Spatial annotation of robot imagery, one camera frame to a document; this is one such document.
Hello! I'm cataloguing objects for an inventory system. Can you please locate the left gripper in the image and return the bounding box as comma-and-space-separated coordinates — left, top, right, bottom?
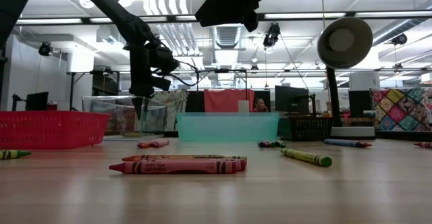
129, 41, 156, 121

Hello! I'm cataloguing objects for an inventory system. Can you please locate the blue crayon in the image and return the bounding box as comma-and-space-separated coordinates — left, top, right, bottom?
323, 138, 367, 148

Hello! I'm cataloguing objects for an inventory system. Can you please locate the clear plastic bin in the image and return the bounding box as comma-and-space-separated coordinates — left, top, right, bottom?
82, 95, 168, 137

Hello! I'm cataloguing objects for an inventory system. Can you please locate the floral patterned cloth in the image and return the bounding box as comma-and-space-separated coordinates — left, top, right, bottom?
151, 88, 189, 132

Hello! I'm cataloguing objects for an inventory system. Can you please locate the dark shelf unit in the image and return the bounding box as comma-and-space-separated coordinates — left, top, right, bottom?
91, 74, 119, 96

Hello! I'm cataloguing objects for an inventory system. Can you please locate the black partition panel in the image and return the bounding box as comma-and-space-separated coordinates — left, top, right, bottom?
252, 90, 271, 113
188, 90, 206, 113

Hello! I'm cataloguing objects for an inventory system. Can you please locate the red cloth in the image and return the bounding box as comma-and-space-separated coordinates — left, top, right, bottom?
204, 88, 255, 113

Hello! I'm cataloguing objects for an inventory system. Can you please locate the red plastic basket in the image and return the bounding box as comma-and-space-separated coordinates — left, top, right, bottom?
0, 110, 111, 150

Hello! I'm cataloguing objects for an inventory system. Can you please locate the teal plastic bin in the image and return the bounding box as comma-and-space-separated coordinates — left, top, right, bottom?
175, 112, 280, 142

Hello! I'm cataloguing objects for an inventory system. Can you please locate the black overhead light bar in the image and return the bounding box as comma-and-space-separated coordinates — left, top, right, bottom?
15, 11, 432, 25

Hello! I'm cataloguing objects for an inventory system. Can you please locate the person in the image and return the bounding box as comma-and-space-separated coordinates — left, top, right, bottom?
251, 98, 270, 113

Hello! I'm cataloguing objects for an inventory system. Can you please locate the black ceiling spotlight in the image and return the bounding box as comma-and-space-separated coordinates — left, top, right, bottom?
391, 33, 408, 46
38, 41, 54, 57

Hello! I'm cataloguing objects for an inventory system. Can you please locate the white desk lamp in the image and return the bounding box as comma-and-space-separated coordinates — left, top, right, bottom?
316, 16, 375, 140

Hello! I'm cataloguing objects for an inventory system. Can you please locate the black plastic basket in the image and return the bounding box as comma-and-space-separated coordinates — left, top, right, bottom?
279, 115, 333, 141

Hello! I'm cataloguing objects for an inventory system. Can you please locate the colourful patchwork quilt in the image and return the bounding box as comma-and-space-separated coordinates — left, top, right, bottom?
370, 88, 432, 132

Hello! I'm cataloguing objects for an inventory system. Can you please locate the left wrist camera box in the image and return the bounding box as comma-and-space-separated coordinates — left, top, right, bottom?
148, 75, 172, 92

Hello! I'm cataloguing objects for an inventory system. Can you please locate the black hanging camera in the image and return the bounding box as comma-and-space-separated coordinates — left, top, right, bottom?
263, 22, 281, 49

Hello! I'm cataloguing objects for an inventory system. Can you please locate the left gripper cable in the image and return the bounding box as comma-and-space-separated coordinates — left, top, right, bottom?
168, 60, 200, 87

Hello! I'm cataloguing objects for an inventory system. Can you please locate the black metal table frame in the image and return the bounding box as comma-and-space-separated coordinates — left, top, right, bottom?
66, 69, 119, 112

